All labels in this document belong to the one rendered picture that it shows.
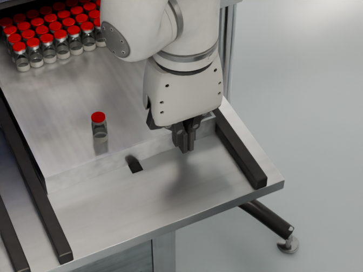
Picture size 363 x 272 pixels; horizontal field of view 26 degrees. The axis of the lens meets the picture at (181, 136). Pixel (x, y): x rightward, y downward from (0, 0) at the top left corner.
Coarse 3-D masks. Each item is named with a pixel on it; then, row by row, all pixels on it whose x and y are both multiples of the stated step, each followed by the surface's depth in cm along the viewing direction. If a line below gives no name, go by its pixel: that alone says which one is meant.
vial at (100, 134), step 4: (104, 120) 112; (92, 124) 112; (96, 124) 111; (100, 124) 111; (104, 124) 112; (92, 128) 113; (96, 128) 112; (100, 128) 112; (104, 128) 112; (92, 132) 113; (96, 132) 113; (100, 132) 112; (104, 132) 113; (96, 136) 113; (100, 136) 113; (104, 136) 113; (96, 140) 114; (100, 140) 114; (104, 140) 114
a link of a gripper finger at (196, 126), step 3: (201, 114) 106; (195, 117) 106; (198, 117) 106; (192, 120) 106; (195, 120) 106; (198, 120) 106; (192, 123) 106; (195, 123) 107; (198, 123) 107; (192, 126) 107; (195, 126) 107; (198, 126) 108; (192, 129) 107; (195, 129) 108
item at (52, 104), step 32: (0, 64) 126; (64, 64) 126; (96, 64) 126; (128, 64) 126; (32, 96) 121; (64, 96) 121; (96, 96) 121; (128, 96) 121; (32, 128) 116; (64, 128) 116; (128, 128) 116; (32, 160) 111; (64, 160) 112; (96, 160) 108; (128, 160) 111
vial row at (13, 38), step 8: (80, 16) 127; (96, 16) 127; (56, 24) 125; (64, 24) 125; (72, 24) 125; (80, 24) 126; (24, 32) 124; (32, 32) 124; (40, 32) 124; (48, 32) 125; (80, 32) 127; (16, 40) 123; (24, 40) 124; (40, 40) 125
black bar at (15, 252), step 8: (0, 200) 105; (0, 208) 104; (0, 216) 103; (8, 216) 103; (0, 224) 102; (8, 224) 102; (0, 232) 102; (8, 232) 101; (8, 240) 101; (16, 240) 101; (8, 248) 100; (16, 248) 100; (16, 256) 99; (24, 256) 99; (16, 264) 98; (24, 264) 98
